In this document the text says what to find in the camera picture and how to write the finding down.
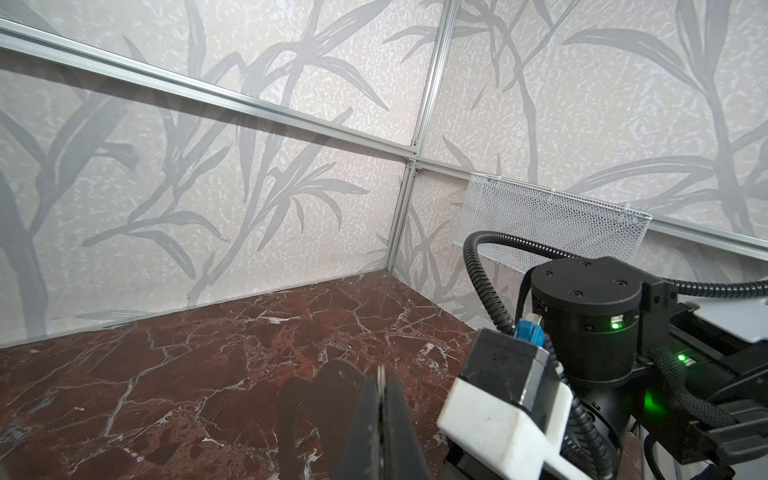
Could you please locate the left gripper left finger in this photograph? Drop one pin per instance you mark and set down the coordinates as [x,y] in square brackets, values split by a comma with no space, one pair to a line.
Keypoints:
[364,442]

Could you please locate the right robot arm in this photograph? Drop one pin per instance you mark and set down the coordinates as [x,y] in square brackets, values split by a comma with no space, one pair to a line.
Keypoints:
[622,335]

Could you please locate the white wire mesh basket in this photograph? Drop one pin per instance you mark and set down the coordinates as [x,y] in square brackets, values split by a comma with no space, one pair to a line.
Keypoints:
[577,224]

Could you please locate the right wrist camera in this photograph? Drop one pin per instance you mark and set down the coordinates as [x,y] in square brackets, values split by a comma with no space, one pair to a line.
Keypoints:
[506,414]

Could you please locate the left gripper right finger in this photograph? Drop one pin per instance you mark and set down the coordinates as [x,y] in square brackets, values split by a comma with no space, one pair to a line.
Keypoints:
[401,456]

